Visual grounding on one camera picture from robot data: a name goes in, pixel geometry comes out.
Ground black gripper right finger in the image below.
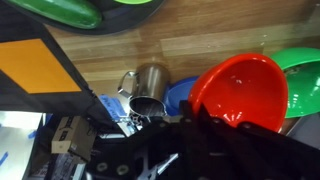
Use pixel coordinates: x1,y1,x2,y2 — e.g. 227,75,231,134
198,103,278,180

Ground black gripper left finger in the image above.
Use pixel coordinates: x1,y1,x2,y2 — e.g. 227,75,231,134
178,99,214,180

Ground orange plastic bowl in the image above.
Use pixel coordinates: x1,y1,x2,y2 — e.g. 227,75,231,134
188,52,290,134

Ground lime green plastic bowl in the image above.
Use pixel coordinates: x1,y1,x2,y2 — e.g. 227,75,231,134
114,0,153,6

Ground blue plastic plate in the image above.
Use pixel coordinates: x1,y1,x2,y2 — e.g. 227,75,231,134
162,75,201,117

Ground stainless steel mug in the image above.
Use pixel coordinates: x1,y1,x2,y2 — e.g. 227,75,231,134
116,62,171,118

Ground blue tape patch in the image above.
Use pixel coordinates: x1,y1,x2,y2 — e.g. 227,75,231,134
98,93,128,122

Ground cardboard box with black print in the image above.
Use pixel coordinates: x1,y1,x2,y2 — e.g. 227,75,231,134
50,115,99,163

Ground dark grey round tray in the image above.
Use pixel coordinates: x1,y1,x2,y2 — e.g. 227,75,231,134
12,0,167,36

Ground orange floor mat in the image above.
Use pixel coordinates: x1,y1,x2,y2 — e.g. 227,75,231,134
0,37,83,95

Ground green zucchini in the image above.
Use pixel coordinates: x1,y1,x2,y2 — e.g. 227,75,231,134
6,0,103,30

